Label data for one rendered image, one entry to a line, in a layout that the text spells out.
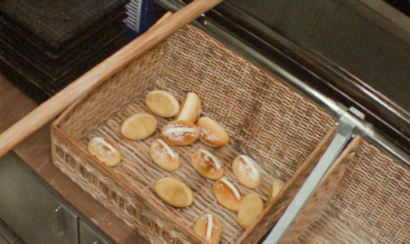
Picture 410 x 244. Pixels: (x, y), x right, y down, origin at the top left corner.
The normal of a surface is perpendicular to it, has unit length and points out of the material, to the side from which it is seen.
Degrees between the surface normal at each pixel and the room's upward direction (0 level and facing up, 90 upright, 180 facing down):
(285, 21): 70
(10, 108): 0
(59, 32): 0
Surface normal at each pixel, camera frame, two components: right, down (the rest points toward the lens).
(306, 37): -0.55, 0.25
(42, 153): 0.12, -0.67
